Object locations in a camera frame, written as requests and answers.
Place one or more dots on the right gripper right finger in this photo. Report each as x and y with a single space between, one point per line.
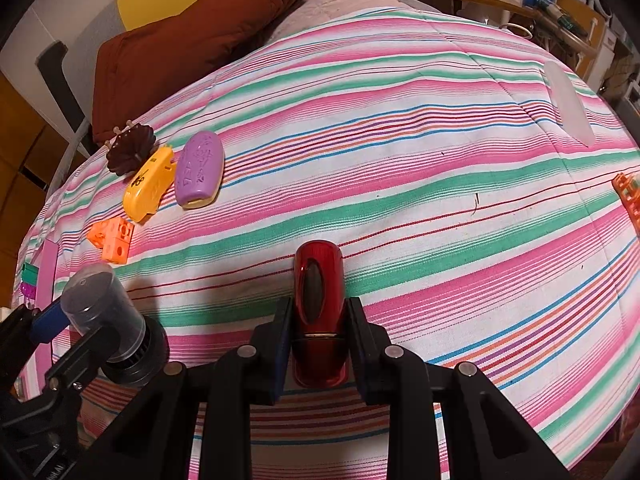
443 419

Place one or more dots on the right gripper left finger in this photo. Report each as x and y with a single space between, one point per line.
153 437

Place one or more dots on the grey cylinder black base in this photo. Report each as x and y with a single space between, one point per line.
95 297

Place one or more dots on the red metallic capsule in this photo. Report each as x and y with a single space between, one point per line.
318 347

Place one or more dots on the orange cube blocks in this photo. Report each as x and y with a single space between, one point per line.
113 238

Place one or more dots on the purple oval toy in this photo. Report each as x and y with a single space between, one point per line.
199 170

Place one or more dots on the dark brown flower piece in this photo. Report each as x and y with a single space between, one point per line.
130 149

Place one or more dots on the magenta perforated cup toy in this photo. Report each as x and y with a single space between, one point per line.
28 291

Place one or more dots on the teal cylinder toy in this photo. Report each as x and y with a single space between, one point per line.
29 274

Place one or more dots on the white pink-edged tray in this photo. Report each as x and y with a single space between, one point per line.
46 258

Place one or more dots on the yellow orange oval toy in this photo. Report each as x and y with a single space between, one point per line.
143 193

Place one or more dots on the wooden wardrobe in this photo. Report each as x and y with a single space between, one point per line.
30 152

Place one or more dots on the orange grid basket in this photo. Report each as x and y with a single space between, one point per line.
627 187

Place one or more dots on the pink green striped bedspread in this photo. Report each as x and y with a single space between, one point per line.
473 227

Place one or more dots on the black rolled mat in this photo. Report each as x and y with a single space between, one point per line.
49 64

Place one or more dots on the dark red cushion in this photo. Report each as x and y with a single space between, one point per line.
137 70

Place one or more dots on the wooden side table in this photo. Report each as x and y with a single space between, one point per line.
533 24

